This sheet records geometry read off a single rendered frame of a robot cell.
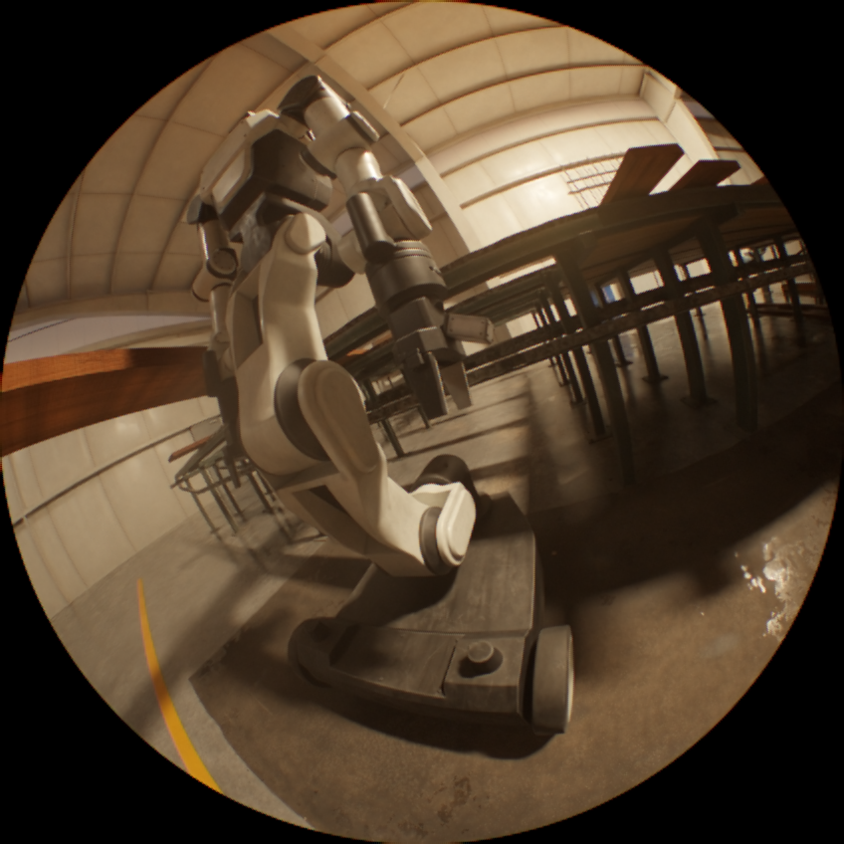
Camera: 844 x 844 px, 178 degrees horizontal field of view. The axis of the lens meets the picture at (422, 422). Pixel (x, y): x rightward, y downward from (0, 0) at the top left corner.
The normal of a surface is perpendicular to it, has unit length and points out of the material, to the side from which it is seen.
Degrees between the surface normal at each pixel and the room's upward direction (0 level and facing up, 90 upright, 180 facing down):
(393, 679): 0
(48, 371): 90
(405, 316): 79
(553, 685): 25
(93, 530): 90
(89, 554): 91
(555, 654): 6
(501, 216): 86
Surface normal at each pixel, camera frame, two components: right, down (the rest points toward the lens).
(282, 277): 0.93, 0.11
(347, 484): -0.26, 0.45
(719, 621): -0.40, -0.90
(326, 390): 0.86, -0.30
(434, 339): 0.33, -0.12
